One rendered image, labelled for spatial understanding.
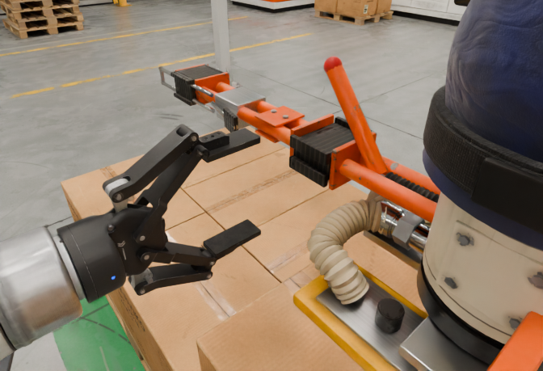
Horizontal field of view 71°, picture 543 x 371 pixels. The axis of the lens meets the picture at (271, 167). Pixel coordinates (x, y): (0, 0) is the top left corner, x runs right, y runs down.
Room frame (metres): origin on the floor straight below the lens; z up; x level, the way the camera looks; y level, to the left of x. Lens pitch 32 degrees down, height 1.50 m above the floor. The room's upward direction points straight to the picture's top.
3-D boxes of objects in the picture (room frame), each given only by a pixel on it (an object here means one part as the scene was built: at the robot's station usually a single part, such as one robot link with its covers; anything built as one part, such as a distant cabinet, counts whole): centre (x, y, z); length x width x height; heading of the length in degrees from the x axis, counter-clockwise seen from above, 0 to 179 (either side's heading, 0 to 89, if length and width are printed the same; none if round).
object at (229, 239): (0.36, 0.05, 1.17); 0.07 x 0.03 x 0.01; 130
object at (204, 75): (0.73, 0.14, 1.24); 0.08 x 0.07 x 0.05; 40
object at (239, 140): (0.36, 0.05, 1.30); 0.07 x 0.03 x 0.01; 130
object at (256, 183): (1.25, 0.18, 0.34); 1.20 x 1.00 x 0.40; 39
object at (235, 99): (0.62, 0.05, 1.23); 0.07 x 0.07 x 0.04; 40
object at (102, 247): (0.28, 0.15, 1.23); 0.09 x 0.07 x 0.08; 130
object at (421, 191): (0.36, -0.16, 1.24); 0.07 x 0.02 x 0.02; 40
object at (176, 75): (0.66, 0.14, 1.24); 0.31 x 0.03 x 0.05; 40
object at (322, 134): (0.46, -0.08, 1.24); 0.10 x 0.08 x 0.06; 130
